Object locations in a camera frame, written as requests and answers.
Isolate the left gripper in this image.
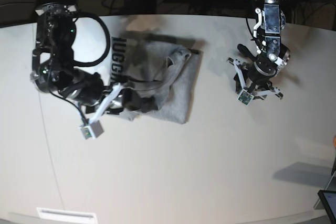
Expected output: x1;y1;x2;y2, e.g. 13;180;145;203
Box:
237;44;282;95

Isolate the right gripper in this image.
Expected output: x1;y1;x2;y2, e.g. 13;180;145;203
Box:
59;73;152;115

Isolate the grey T-shirt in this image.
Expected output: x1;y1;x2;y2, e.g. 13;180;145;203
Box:
110;34;202;124

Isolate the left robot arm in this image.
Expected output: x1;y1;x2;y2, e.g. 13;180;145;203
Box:
235;0;290;100

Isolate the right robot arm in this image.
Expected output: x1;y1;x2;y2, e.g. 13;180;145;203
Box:
31;0;115;119

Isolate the white paper label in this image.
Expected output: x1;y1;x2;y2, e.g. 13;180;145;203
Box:
36;207;97;223

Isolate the black tablet screen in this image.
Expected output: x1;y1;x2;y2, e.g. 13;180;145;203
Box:
318;190;335;224

